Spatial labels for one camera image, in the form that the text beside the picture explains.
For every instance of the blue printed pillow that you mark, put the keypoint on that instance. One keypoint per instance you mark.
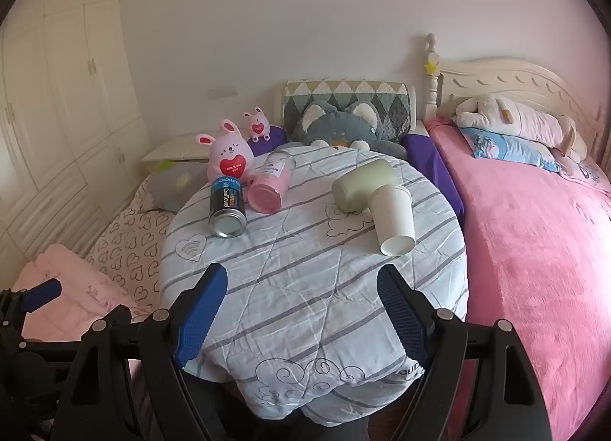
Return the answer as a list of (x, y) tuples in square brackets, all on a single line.
[(506, 147)]

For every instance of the black blue metal can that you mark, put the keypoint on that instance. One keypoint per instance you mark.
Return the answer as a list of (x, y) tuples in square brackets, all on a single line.
[(226, 207)]

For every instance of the pink fleece blanket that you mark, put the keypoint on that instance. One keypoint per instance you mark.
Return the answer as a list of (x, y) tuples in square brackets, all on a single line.
[(525, 255)]

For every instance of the diamond patterned cushion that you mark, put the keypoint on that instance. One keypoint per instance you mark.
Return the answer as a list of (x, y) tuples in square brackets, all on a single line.
[(334, 92)]

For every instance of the cream wardrobe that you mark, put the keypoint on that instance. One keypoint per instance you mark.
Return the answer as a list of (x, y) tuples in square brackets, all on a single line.
[(62, 88)]

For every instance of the light pink quilt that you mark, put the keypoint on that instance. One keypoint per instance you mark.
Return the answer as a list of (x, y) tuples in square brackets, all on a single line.
[(76, 288)]

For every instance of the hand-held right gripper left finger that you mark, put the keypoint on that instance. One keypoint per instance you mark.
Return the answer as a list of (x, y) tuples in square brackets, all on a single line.
[(198, 317)]

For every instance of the white long plush animal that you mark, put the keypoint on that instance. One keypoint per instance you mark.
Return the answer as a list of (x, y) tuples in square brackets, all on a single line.
[(520, 121)]

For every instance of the white paper cup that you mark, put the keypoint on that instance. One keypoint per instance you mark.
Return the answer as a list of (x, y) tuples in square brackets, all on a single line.
[(391, 216)]

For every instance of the small pink rabbit plush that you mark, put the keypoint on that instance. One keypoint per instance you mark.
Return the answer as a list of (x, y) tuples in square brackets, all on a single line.
[(257, 126)]

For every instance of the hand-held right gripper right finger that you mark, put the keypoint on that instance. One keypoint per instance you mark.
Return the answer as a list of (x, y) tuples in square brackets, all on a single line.
[(403, 314)]

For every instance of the light green cup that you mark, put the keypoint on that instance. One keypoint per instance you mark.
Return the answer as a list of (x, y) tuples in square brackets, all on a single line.
[(358, 183)]

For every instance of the yellow star ornament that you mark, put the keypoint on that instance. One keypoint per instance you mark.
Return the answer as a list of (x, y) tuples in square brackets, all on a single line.
[(432, 67)]

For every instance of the cream wooden bed headboard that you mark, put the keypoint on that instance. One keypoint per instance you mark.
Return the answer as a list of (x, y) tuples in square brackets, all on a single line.
[(501, 76)]

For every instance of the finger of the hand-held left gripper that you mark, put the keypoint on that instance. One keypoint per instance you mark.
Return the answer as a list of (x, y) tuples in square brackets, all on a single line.
[(43, 291)]

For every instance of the grey cat plush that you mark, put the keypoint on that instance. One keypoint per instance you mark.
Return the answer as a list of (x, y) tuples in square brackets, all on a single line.
[(334, 128)]

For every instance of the heart print bed sheet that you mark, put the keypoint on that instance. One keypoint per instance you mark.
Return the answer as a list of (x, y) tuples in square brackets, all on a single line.
[(129, 250)]

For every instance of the white bedside table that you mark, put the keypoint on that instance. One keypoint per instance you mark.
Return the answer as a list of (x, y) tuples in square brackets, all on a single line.
[(176, 147)]

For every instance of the pink printed pillow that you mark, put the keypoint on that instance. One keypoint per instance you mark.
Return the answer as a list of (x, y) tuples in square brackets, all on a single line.
[(592, 173)]

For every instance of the striped white quilt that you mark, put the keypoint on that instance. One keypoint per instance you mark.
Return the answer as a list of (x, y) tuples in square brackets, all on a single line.
[(296, 278)]

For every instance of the pink clear bottle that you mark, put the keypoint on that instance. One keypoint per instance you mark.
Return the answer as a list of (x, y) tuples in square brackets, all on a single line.
[(269, 185)]

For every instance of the large pink rabbit plush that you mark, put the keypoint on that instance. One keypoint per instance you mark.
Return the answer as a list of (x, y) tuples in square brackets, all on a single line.
[(229, 150)]

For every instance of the grey green cushion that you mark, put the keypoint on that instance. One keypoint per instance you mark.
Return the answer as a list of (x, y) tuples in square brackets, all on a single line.
[(176, 188)]

